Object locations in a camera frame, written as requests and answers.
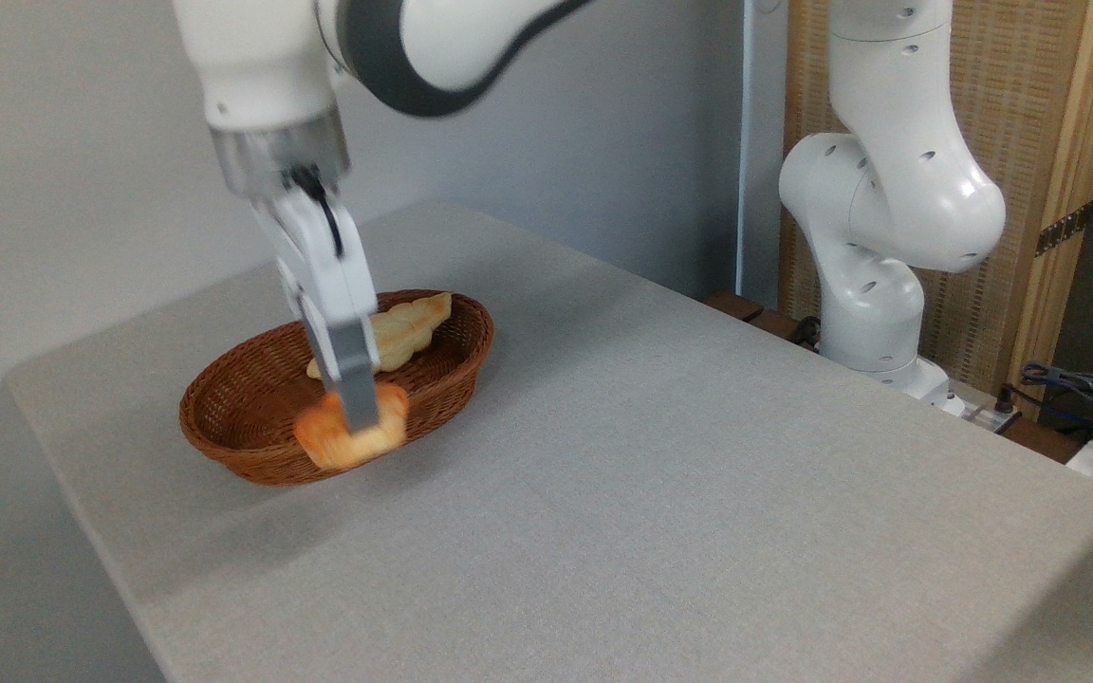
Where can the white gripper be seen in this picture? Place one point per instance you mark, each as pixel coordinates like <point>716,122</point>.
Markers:
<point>328,275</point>

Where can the round orange bread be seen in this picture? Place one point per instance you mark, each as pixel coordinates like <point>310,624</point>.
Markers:
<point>324,438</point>

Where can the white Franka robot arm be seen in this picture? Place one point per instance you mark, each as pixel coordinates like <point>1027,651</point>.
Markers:
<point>252,57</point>

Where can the long braided bread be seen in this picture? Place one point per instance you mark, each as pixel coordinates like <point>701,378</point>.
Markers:
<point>409,327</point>

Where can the brown wicker basket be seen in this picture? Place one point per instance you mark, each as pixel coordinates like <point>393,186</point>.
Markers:
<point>233,417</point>

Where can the white vertical pole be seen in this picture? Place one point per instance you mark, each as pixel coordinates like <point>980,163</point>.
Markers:
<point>747,142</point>

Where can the black plug on white box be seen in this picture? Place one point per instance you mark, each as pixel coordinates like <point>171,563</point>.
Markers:
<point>1004,403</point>

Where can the brass screen hinge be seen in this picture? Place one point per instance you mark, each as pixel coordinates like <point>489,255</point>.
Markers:
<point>1064,230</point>

